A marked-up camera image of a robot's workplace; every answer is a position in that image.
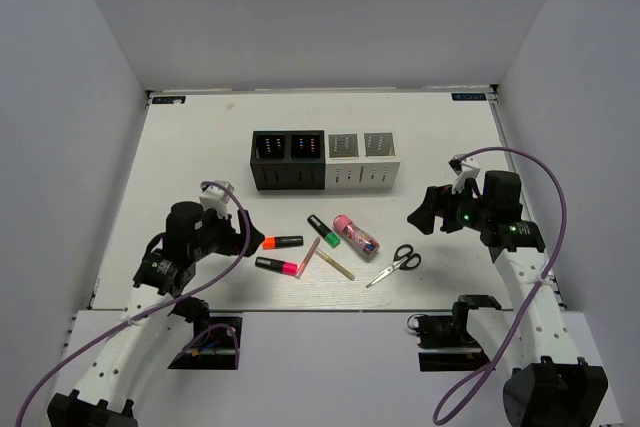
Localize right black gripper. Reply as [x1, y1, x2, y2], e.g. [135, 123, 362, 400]
[407, 179, 492, 235]

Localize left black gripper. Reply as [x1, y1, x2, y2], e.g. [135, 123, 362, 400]
[190, 203, 265, 260]

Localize orange highlighter marker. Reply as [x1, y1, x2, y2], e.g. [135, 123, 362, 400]
[262, 236, 304, 250]

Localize pink highlighter marker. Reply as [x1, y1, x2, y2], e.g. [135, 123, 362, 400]
[255, 257, 298, 276]

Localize pink pen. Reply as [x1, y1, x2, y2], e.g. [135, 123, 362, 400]
[295, 237, 321, 279]

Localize yellow pen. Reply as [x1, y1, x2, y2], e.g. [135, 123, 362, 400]
[315, 249, 355, 281]

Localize pink clear tube case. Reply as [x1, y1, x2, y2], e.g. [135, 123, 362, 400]
[333, 214, 380, 260]

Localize green highlighter marker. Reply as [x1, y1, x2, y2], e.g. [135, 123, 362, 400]
[307, 215, 340, 248]

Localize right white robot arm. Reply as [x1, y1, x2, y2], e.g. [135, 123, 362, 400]
[407, 171, 608, 426]

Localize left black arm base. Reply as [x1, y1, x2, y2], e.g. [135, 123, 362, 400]
[169, 314, 243, 371]

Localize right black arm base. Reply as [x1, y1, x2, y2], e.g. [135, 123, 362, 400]
[406, 295, 502, 372]

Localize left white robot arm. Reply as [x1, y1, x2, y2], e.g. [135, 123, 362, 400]
[47, 201, 264, 426]

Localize black two-slot container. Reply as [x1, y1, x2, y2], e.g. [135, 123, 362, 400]
[250, 130, 326, 191]

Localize white two-slot container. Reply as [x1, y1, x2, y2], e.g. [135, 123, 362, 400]
[325, 132, 401, 191]

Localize right blue corner label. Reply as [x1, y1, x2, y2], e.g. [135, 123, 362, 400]
[451, 92, 487, 101]

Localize blue corner label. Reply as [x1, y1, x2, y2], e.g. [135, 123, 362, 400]
[151, 96, 186, 105]
[451, 92, 487, 101]

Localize left blue corner label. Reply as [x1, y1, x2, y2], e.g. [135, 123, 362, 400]
[151, 96, 186, 105]

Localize black handled scissors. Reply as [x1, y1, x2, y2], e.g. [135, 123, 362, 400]
[366, 244, 422, 288]

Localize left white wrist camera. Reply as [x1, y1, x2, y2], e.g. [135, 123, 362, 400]
[199, 181, 234, 218]

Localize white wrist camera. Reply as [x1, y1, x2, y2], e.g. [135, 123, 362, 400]
[449, 155, 480, 194]
[199, 181, 234, 218]

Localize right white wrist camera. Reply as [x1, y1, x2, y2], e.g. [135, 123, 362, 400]
[449, 155, 480, 194]

